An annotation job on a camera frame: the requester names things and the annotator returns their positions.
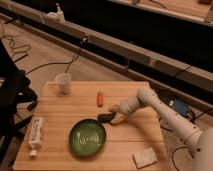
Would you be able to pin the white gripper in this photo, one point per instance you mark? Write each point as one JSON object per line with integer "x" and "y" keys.
{"x": 127, "y": 107}

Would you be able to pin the black eraser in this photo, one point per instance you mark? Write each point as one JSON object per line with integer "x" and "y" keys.
{"x": 105, "y": 117}

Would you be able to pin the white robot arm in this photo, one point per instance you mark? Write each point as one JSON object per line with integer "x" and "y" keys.
{"x": 199, "y": 142}

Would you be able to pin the white sponge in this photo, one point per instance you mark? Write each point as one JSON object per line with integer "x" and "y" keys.
{"x": 145, "y": 158}

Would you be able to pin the orange sausage toy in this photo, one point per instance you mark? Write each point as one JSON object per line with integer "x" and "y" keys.
{"x": 100, "y": 99}

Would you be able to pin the green bowl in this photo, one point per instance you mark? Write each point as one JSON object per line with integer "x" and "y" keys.
{"x": 87, "y": 137}

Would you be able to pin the blue power box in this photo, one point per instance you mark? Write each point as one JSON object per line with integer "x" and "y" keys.
{"x": 179, "y": 106}

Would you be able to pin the white cup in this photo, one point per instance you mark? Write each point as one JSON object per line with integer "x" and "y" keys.
{"x": 63, "y": 81}

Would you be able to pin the white toothpaste tube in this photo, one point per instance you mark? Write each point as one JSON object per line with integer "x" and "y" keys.
{"x": 36, "y": 136}

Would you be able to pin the black chair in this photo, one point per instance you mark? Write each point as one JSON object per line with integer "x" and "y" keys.
{"x": 14, "y": 89}

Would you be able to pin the white clamp on rail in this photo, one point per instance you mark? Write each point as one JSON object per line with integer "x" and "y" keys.
{"x": 58, "y": 15}

